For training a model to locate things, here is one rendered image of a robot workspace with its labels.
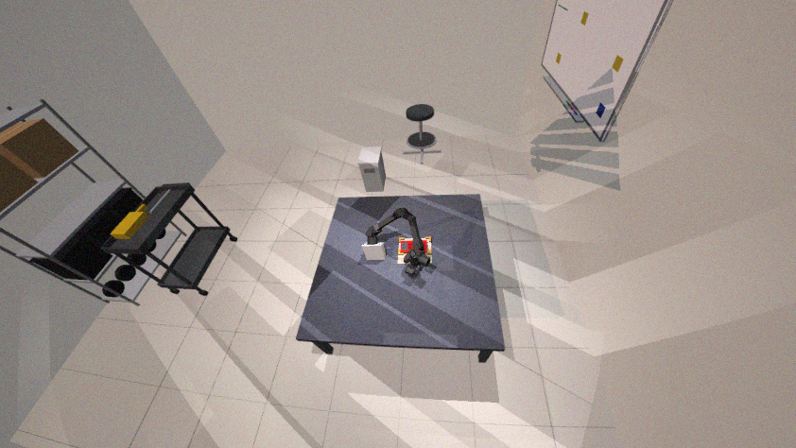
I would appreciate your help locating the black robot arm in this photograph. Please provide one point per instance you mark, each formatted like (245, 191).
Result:
(415, 254)

